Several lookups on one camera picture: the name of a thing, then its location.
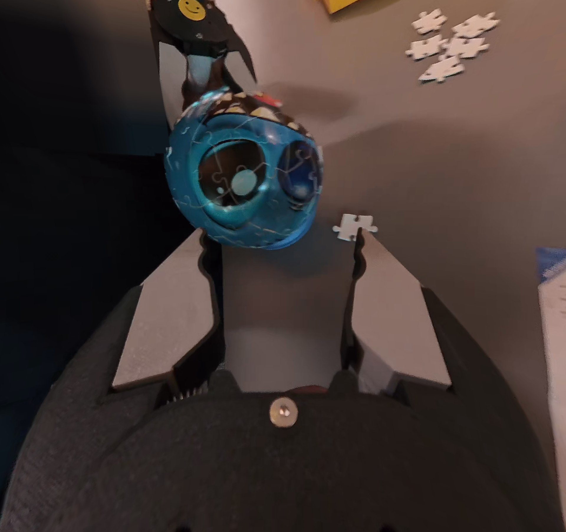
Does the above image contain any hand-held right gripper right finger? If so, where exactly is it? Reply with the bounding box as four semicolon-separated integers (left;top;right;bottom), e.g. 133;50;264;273
342;229;452;395

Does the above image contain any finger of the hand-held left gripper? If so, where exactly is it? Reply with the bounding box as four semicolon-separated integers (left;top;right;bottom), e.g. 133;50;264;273
157;39;190;135
217;52;244;93

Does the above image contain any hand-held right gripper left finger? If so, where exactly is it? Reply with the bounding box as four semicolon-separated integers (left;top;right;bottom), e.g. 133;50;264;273
112;231;225;392

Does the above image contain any blue cartoon puzzle ball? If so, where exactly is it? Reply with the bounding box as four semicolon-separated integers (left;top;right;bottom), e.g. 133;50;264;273
164;86;324;250

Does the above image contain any white puzzle piece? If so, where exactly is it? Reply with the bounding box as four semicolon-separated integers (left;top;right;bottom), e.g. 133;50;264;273
404;35;447;61
453;12;500;39
333;214;379;242
444;37;491;59
411;8;448;34
418;56;466;83

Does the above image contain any white instruction leaflet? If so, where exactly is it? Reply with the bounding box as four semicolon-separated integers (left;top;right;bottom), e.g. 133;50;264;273
536;247;566;532

